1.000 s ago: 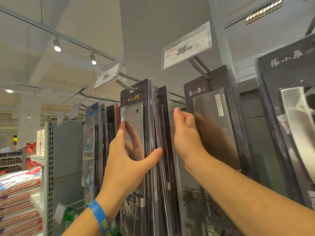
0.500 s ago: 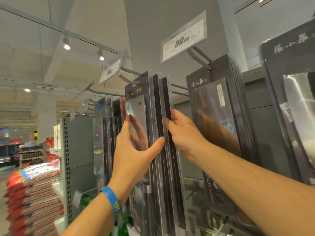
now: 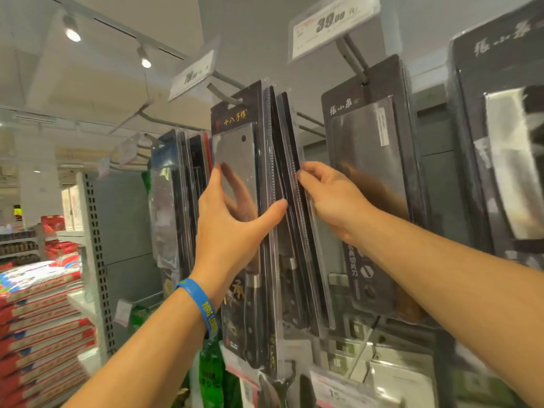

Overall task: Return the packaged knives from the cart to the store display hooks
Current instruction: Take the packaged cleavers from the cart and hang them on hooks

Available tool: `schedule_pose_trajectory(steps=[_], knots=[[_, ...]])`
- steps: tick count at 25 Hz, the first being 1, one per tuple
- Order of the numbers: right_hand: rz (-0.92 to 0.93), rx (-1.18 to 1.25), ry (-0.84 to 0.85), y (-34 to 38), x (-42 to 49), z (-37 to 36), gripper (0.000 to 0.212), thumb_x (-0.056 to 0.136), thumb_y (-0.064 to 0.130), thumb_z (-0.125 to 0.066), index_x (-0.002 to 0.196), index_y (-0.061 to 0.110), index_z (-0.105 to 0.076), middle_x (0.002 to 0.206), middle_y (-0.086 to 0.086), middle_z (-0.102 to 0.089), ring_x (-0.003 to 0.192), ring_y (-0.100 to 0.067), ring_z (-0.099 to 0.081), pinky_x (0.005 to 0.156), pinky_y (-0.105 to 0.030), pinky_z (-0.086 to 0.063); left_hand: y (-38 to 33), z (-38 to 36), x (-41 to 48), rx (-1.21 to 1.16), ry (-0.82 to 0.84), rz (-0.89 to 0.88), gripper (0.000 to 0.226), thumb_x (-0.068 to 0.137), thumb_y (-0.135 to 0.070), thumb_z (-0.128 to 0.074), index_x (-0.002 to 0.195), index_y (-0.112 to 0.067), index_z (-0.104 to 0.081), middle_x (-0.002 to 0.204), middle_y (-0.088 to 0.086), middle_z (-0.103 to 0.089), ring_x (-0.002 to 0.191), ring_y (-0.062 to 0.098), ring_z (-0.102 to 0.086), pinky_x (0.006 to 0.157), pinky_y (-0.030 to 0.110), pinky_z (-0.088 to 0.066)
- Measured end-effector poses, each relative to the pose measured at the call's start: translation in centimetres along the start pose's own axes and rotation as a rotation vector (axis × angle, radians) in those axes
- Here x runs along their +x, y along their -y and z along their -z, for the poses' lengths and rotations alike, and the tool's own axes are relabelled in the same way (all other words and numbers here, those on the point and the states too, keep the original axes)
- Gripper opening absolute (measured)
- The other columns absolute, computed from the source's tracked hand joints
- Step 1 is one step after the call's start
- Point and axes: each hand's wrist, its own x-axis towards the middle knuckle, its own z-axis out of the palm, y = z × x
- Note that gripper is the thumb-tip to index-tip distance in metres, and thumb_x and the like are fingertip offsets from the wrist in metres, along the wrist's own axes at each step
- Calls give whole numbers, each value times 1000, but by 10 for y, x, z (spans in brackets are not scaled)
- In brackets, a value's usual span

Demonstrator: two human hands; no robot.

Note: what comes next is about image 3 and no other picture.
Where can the person's left hand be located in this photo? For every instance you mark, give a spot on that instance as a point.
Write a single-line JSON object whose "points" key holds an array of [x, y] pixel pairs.
{"points": [[225, 242]]}

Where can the person's right hand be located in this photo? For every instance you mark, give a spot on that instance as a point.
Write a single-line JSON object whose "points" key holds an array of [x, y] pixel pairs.
{"points": [[340, 199]]}

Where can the packaged cleaver wooden handle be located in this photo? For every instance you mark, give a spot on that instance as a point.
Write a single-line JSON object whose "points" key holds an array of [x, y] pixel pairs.
{"points": [[365, 135]]}

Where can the yellow packaged cleaver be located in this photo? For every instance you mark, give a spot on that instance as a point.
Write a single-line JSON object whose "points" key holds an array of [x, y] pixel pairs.
{"points": [[207, 152]]}

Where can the grey metal display shelf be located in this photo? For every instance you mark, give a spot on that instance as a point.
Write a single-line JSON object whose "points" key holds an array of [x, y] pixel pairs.
{"points": [[123, 216]]}

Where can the white flip price tag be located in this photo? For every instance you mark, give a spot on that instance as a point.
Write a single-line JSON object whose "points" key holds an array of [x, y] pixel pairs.
{"points": [[146, 105]]}

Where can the packaged round black knife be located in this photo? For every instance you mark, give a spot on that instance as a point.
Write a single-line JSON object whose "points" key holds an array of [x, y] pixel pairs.
{"points": [[471, 101]]}

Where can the person's right forearm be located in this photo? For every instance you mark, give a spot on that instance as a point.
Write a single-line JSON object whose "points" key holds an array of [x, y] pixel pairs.
{"points": [[459, 288]]}

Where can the person's left forearm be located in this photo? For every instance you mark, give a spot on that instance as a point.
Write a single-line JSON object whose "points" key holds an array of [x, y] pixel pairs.
{"points": [[144, 361]]}

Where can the white end shelf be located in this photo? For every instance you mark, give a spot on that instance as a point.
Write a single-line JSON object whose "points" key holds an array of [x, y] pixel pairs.
{"points": [[91, 216]]}

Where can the dark shelf of bottles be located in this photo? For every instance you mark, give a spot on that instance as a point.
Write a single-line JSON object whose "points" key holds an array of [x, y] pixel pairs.
{"points": [[19, 248]]}

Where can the blue wristband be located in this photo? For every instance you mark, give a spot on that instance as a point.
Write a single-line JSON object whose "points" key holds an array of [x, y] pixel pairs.
{"points": [[202, 303]]}

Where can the white tall box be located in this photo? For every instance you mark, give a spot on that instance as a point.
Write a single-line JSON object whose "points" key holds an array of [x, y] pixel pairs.
{"points": [[77, 208], [66, 210]]}

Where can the cluster of red bags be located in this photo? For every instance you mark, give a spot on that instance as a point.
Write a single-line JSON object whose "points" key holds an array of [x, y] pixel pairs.
{"points": [[55, 246]]}

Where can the bright ceiling light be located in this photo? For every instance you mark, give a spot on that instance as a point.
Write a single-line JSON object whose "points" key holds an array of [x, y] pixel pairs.
{"points": [[144, 59]]}

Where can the stack of red packets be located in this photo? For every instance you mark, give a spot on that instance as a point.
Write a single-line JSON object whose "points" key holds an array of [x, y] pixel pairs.
{"points": [[42, 335]]}

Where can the white track spot light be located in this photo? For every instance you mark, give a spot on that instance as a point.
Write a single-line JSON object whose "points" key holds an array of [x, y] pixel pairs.
{"points": [[72, 31]]}

